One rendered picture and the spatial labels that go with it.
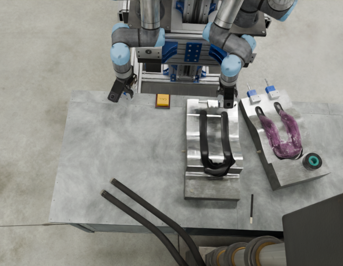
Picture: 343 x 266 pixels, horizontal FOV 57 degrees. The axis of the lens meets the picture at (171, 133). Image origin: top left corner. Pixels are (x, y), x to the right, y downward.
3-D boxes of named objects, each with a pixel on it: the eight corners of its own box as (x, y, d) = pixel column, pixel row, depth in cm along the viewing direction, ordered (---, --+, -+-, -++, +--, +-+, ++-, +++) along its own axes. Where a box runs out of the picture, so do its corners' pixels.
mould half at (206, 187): (185, 106, 170) (188, 94, 158) (233, 109, 171) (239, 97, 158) (183, 199, 151) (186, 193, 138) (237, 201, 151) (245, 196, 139)
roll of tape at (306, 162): (301, 169, 148) (305, 167, 144) (302, 153, 151) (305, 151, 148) (318, 172, 147) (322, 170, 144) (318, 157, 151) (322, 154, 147)
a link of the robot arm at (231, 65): (246, 58, 123) (235, 75, 121) (243, 70, 133) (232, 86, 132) (229, 48, 124) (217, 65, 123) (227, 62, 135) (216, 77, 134)
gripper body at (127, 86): (137, 82, 148) (136, 67, 137) (128, 95, 145) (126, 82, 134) (124, 74, 149) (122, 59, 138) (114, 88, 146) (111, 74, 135)
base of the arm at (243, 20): (229, 5, 168) (233, -10, 159) (257, 6, 168) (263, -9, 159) (230, 27, 162) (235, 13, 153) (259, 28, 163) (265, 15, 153)
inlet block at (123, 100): (132, 84, 162) (132, 78, 157) (141, 88, 161) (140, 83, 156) (118, 103, 157) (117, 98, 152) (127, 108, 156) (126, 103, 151)
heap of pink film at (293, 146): (254, 116, 163) (259, 109, 156) (285, 108, 166) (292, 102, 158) (273, 162, 154) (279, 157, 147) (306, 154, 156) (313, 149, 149)
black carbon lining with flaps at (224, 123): (198, 111, 161) (200, 103, 153) (229, 113, 162) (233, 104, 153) (198, 177, 148) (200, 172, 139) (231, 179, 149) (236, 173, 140)
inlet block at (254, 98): (241, 86, 173) (244, 81, 168) (249, 84, 174) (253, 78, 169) (249, 106, 169) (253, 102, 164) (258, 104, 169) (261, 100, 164)
